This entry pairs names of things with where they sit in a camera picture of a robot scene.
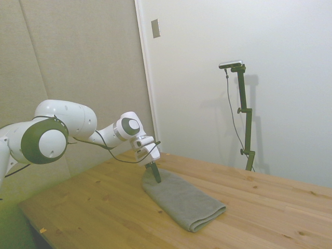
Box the grey wall plate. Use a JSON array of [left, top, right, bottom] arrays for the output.
[[151, 18, 162, 39]]

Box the white vertical wall trim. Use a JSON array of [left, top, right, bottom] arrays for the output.
[[134, 0, 163, 154]]

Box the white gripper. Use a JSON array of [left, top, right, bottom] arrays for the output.
[[136, 143, 162, 184]]

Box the grey towel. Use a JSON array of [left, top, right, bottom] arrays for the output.
[[141, 168, 227, 232]]

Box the black camera stand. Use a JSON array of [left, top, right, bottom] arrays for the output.
[[230, 64, 256, 172]]

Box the grey exterior camera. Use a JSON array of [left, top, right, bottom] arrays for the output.
[[218, 59, 244, 70]]

